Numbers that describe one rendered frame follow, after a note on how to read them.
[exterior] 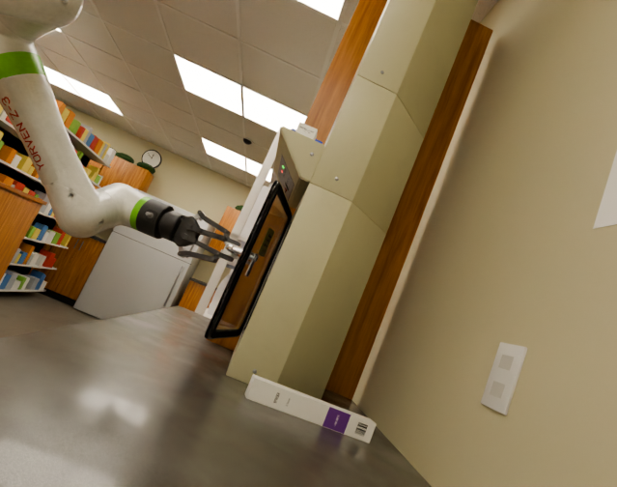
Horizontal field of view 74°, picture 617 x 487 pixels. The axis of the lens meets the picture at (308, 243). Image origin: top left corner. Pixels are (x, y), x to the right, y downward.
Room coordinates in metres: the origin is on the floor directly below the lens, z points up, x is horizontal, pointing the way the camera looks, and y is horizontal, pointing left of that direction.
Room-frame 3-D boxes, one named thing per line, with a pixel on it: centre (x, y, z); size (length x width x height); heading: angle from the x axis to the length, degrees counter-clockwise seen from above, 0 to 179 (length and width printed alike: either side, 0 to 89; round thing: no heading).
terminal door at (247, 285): (1.08, 0.11, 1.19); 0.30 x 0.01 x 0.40; 172
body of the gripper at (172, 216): (1.06, 0.31, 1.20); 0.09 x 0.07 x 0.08; 82
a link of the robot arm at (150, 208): (1.06, 0.39, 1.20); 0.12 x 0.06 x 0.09; 172
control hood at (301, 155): (1.08, 0.12, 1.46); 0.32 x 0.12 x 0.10; 4
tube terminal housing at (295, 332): (1.09, -0.06, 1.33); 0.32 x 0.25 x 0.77; 4
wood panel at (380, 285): (1.32, -0.07, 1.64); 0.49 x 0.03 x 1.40; 94
